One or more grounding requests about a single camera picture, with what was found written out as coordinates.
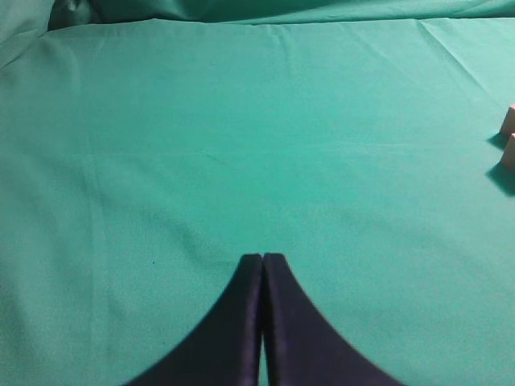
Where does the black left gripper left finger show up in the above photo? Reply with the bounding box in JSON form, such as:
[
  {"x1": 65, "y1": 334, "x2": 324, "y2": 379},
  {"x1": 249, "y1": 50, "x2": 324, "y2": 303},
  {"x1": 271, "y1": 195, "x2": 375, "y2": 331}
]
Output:
[{"x1": 128, "y1": 254, "x2": 263, "y2": 385}]

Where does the pink cube placed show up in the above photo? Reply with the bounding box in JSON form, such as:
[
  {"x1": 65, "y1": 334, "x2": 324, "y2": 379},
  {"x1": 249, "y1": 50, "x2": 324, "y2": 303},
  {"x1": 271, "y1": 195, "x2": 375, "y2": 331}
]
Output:
[
  {"x1": 499, "y1": 104, "x2": 515, "y2": 136},
  {"x1": 501, "y1": 133, "x2": 515, "y2": 170}
]

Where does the green cloth backdrop and cover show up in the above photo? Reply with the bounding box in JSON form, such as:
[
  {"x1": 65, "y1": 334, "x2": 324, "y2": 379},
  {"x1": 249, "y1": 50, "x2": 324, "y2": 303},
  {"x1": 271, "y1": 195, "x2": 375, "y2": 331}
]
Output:
[{"x1": 1, "y1": 1, "x2": 514, "y2": 385}]

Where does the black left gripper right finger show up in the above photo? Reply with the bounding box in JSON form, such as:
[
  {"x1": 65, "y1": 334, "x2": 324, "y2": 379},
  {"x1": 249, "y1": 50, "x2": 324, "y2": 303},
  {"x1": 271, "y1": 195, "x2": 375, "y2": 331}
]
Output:
[{"x1": 262, "y1": 253, "x2": 400, "y2": 385}]

